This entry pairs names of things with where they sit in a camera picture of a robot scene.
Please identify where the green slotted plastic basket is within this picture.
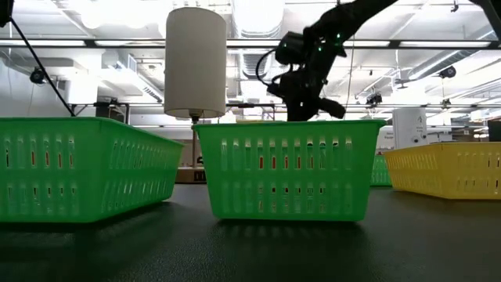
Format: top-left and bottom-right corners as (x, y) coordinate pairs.
(369, 154), (393, 187)
(193, 119), (387, 222)
(0, 116), (185, 224)

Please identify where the white cylindrical lamp shade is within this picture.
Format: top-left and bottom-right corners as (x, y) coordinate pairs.
(163, 6), (228, 120)

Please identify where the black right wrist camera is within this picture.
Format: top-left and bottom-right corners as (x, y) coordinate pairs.
(275, 31), (307, 67)

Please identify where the thin black cable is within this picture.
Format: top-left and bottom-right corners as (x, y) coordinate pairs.
(9, 17), (77, 118)

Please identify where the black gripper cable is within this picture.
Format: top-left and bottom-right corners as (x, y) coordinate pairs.
(255, 48), (283, 86)

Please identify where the white box-shaped device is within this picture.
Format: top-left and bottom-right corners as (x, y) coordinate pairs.
(391, 107), (429, 150)

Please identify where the black round hanging fixture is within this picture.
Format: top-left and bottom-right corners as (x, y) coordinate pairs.
(438, 65), (458, 80)
(29, 67), (46, 85)

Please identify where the yellow slotted plastic basket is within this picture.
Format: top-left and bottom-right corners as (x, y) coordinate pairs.
(382, 141), (501, 201)

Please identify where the black monitor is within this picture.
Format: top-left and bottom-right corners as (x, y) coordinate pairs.
(487, 119), (501, 143)

